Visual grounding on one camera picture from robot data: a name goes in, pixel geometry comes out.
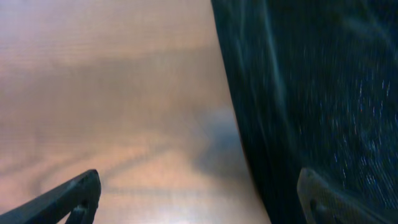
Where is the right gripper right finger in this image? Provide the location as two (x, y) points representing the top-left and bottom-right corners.
(297, 168), (397, 224)

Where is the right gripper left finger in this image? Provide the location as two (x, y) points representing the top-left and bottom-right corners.
(1, 169), (101, 224)

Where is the black cloth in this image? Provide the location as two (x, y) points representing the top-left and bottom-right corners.
(211, 0), (397, 223)

